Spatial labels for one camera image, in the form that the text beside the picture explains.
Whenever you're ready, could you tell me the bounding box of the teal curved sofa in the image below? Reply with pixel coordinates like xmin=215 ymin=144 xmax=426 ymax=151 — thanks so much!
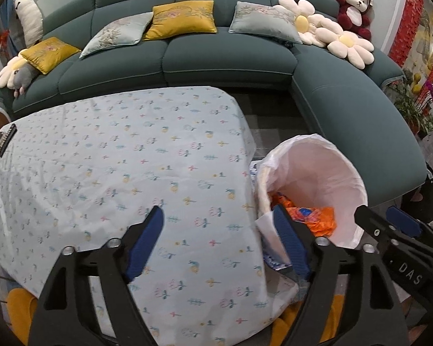
xmin=0 ymin=0 xmax=428 ymax=191

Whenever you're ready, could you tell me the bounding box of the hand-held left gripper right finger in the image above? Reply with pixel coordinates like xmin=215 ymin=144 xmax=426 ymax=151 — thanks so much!
xmin=270 ymin=204 xmax=410 ymax=346

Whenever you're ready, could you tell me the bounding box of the grey cream plush toy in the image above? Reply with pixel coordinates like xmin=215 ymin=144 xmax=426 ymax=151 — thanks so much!
xmin=0 ymin=57 xmax=29 ymax=88

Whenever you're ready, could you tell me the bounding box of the grey embroidered cushion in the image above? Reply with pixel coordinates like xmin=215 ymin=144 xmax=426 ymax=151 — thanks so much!
xmin=79 ymin=12 xmax=154 ymax=59
xmin=229 ymin=1 xmax=303 ymax=45

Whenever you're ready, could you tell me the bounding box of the red wall decoration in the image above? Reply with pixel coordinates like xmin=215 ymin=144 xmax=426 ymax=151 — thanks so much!
xmin=388 ymin=0 xmax=424 ymax=62

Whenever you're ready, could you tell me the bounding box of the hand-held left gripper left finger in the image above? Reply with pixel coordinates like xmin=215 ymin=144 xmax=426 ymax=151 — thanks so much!
xmin=28 ymin=205 xmax=165 ymax=346

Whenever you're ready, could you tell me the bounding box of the small yellow cushion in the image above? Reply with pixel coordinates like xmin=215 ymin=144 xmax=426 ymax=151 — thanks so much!
xmin=20 ymin=37 xmax=82 ymax=76

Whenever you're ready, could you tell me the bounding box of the red plush bear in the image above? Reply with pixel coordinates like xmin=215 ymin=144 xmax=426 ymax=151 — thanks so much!
xmin=334 ymin=0 xmax=374 ymax=40

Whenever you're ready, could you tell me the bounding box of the white flower cushion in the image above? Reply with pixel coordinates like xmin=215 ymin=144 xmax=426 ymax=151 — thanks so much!
xmin=316 ymin=25 xmax=375 ymax=70
xmin=278 ymin=0 xmax=323 ymax=46

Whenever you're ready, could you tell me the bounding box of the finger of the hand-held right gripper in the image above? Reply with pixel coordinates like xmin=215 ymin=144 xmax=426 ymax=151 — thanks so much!
xmin=354 ymin=205 xmax=401 ymax=256
xmin=387 ymin=205 xmax=433 ymax=249

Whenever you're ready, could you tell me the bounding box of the potted flowering plant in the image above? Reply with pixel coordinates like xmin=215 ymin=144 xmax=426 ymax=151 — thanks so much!
xmin=390 ymin=72 xmax=433 ymax=138

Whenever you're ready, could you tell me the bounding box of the large yellow cushion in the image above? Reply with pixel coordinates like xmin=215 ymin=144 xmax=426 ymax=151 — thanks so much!
xmin=142 ymin=0 xmax=217 ymax=41

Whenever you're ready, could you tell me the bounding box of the blue printed plastic bag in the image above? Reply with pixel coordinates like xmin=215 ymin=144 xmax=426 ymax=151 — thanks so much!
xmin=249 ymin=159 xmax=304 ymax=296

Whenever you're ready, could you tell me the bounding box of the orange snack wrapper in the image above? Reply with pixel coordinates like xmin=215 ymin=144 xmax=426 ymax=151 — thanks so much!
xmin=270 ymin=193 xmax=337 ymax=236

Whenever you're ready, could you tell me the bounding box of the yellow stool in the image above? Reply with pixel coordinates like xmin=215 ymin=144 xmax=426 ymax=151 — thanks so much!
xmin=270 ymin=294 xmax=343 ymax=346
xmin=5 ymin=288 xmax=38 ymax=346

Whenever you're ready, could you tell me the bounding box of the black comb-like object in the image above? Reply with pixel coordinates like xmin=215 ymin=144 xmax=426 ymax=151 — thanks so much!
xmin=0 ymin=124 xmax=17 ymax=159

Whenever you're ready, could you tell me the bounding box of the blue curtain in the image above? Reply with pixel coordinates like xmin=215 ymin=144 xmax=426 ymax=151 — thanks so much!
xmin=3 ymin=0 xmax=18 ymax=58

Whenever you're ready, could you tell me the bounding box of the white plush toy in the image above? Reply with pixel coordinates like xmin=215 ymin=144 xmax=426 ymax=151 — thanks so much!
xmin=14 ymin=0 xmax=44 ymax=47

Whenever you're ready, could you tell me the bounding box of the floral printed tablecloth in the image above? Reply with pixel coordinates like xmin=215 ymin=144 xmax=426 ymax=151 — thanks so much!
xmin=0 ymin=86 xmax=300 ymax=346

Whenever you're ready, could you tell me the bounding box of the white lined trash bin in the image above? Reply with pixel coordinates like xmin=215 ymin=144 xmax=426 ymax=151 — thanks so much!
xmin=254 ymin=133 xmax=369 ymax=249

